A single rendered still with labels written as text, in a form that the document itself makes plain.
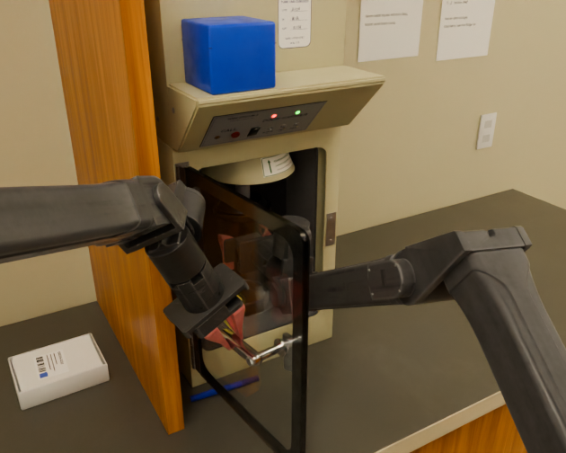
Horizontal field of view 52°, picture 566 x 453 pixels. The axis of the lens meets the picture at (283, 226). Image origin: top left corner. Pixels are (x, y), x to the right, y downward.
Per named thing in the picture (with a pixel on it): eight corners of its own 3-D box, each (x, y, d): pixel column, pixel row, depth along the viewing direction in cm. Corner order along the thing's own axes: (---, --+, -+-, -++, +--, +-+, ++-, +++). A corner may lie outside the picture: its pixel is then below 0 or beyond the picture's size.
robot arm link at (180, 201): (92, 224, 65) (155, 195, 62) (113, 166, 74) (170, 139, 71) (154, 290, 72) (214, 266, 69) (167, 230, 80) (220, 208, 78)
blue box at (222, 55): (184, 83, 86) (180, 18, 82) (244, 76, 90) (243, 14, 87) (212, 95, 78) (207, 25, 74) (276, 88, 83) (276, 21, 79)
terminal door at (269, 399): (199, 368, 107) (184, 163, 90) (304, 476, 85) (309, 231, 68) (196, 370, 107) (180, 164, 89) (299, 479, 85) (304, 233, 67)
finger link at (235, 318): (200, 348, 82) (170, 306, 77) (239, 315, 84) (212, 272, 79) (225, 374, 77) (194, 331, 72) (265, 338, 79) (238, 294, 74)
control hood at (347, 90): (170, 149, 90) (164, 84, 85) (342, 121, 104) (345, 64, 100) (199, 171, 81) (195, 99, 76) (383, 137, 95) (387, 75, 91)
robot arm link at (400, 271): (405, 306, 57) (495, 295, 60) (397, 248, 57) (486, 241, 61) (269, 315, 97) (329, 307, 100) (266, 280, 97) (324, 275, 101)
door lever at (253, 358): (248, 330, 85) (247, 315, 85) (287, 359, 78) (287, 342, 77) (216, 343, 83) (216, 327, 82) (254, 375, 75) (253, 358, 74)
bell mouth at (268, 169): (186, 163, 113) (184, 135, 110) (266, 148, 121) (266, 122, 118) (225, 191, 99) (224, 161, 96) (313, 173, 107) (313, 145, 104)
